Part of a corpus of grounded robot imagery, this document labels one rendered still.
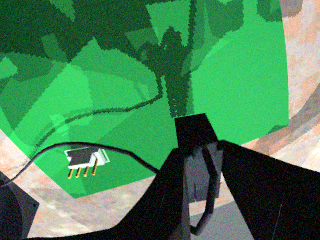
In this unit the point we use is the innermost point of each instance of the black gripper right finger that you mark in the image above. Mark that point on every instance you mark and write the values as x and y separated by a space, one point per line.
279 201

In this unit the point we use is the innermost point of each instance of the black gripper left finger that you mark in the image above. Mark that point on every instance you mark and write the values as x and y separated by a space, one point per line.
161 214

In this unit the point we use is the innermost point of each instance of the green circuit board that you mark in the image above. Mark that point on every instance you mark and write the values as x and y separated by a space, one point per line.
118 72

